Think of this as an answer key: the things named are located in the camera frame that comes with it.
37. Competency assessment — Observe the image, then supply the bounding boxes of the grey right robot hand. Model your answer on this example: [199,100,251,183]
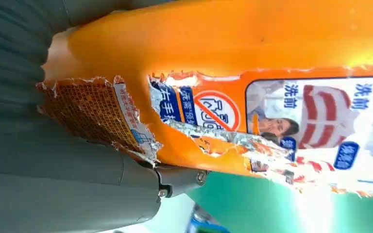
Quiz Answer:
[0,0,210,233]

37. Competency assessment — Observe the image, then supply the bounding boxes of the green table mat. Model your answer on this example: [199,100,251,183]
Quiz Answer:
[186,171,373,233]

